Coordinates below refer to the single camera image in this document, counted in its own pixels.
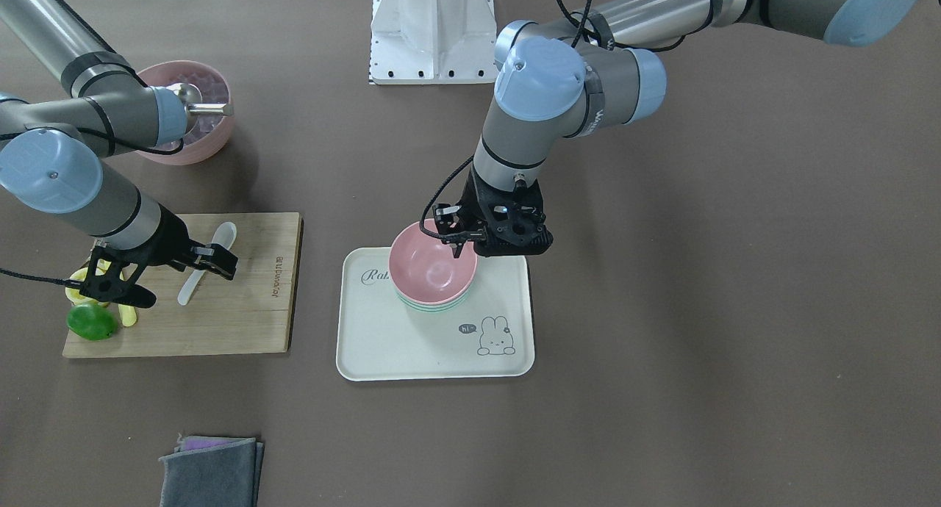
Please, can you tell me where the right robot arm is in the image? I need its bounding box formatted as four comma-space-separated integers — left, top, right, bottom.
1, 0, 237, 309

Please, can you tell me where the small pink bowl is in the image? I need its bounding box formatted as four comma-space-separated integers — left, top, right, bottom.
387, 222, 479, 309

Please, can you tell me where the lemon slice upper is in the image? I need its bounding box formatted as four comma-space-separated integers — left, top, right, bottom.
66, 268, 110, 307

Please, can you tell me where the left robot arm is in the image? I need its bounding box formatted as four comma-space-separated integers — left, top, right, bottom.
420, 0, 917, 258

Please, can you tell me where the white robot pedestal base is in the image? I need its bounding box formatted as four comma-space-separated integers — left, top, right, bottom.
369, 0, 498, 85

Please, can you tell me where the purple cloth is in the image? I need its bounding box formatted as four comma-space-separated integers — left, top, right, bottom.
174, 436, 256, 453

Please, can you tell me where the metal ice scoop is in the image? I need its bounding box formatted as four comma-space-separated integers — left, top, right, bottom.
167, 82, 233, 131

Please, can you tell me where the yellow plastic toy knife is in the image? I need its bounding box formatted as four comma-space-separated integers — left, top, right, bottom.
97, 262, 138, 328

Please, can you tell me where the bamboo cutting board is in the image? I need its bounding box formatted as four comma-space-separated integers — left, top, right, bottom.
62, 212, 303, 359

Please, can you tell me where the large pink bowl with ice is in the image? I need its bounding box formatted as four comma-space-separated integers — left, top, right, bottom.
137, 60, 235, 166

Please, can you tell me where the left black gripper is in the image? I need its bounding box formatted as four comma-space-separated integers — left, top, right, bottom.
434, 171, 554, 259

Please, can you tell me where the green toy lime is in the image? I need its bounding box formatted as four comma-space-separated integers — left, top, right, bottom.
66, 303, 119, 342

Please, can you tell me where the grey folded cloth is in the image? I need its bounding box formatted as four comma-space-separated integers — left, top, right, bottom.
160, 440, 265, 506

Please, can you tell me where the cream rabbit tray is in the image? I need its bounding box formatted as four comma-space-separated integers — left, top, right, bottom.
335, 247, 537, 382

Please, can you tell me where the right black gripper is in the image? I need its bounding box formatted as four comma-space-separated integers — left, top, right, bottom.
77, 212, 238, 309

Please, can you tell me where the white ceramic spoon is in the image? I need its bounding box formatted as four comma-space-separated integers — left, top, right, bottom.
177, 221, 237, 306

